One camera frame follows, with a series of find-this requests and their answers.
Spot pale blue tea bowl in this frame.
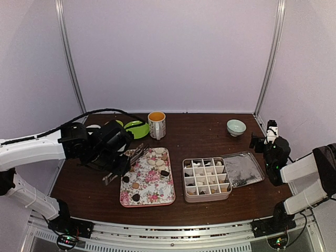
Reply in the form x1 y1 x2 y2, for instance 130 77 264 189
226 119 247 137

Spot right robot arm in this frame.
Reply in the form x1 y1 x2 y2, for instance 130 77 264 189
249 129 335 232

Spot left aluminium frame post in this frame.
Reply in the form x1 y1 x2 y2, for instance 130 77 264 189
55 0 87 114

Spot green plate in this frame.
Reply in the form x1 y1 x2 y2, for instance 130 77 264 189
124 120 150 140

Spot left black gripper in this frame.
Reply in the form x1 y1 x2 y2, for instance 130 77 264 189
87 147 131 177

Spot front aluminium rail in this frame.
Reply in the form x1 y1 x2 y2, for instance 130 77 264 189
19 211 326 251

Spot floral pink tray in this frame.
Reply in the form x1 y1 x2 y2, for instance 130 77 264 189
119 147 175 207

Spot aluminium frame post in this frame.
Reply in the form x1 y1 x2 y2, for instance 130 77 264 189
55 0 87 114
254 0 286 118

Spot floral white mug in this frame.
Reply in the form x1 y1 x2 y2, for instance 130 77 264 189
148 111 166 141

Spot metal serving tongs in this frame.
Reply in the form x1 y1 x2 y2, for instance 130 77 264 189
102 143 149 186

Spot black white bowl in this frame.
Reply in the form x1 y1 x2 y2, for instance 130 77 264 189
86 124 101 129

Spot pink rabbit tin lid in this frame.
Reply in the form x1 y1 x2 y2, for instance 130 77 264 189
223 151 265 188

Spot pink divided tin box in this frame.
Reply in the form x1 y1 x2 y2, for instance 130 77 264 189
182 157 232 203

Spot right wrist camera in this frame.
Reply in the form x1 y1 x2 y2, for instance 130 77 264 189
264 120 279 144

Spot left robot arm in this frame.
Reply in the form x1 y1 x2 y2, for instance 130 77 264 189
1 120 134 233

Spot right aluminium frame post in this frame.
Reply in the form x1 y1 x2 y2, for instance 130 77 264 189
254 0 286 118

